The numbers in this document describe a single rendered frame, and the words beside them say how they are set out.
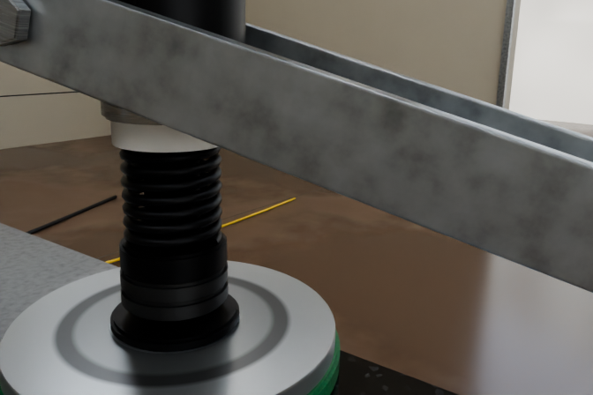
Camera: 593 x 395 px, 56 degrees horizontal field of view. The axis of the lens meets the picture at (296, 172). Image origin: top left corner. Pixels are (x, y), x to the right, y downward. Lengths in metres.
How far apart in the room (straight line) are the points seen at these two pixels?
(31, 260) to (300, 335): 0.31
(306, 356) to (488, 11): 5.14
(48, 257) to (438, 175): 0.43
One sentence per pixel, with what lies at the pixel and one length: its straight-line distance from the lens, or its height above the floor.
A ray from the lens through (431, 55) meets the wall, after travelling 5.60.
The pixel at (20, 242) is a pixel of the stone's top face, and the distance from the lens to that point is 0.65.
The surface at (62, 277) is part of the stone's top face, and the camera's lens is 0.55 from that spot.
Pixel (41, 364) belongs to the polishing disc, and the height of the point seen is 0.88.
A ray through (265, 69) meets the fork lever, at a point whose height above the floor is 1.05.
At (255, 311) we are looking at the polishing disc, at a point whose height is 0.88.
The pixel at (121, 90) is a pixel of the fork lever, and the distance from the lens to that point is 0.29.
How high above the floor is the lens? 1.06
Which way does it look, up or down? 13 degrees down
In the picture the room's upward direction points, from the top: 1 degrees clockwise
